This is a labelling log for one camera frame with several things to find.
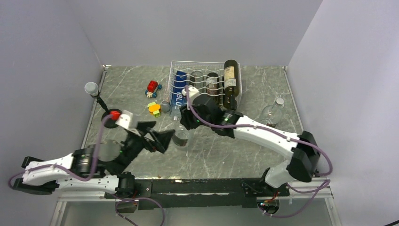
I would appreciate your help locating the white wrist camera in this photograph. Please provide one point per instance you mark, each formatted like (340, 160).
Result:
(125, 120)
(190, 92)

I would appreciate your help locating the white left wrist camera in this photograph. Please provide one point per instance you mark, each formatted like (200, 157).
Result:
(125, 120)

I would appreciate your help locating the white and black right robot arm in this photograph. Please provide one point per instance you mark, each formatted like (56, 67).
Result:
(300, 151)

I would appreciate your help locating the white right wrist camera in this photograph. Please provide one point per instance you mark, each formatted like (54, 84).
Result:
(190, 92)

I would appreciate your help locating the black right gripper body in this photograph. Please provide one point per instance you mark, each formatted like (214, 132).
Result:
(191, 119)

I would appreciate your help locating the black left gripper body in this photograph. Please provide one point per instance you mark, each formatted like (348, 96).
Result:
(135, 144)

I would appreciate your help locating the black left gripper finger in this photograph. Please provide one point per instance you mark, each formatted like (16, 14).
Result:
(161, 139)
(145, 126)

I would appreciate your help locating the blue square water bottle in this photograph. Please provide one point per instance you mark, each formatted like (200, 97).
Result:
(177, 100)

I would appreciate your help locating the grey microphone on stand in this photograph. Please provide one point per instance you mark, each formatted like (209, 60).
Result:
(92, 89)

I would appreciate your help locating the dark green wine bottle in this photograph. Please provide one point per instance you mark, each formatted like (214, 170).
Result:
(212, 84)
(221, 101)

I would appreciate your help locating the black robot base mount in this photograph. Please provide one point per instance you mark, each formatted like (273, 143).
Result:
(200, 192)

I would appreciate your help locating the white wire wine rack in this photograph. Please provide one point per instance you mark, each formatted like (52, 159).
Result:
(220, 81)

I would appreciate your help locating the red toy block car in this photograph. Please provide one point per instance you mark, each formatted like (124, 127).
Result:
(152, 89)

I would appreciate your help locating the clear round glass bottle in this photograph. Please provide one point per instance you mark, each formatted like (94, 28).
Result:
(272, 114)
(181, 136)

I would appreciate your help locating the colourful toy block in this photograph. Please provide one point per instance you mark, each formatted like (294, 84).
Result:
(154, 109)

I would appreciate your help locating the clear glass wine bottle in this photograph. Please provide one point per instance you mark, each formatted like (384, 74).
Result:
(197, 80)

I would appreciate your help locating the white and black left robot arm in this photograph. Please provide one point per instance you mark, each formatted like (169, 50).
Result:
(99, 167)

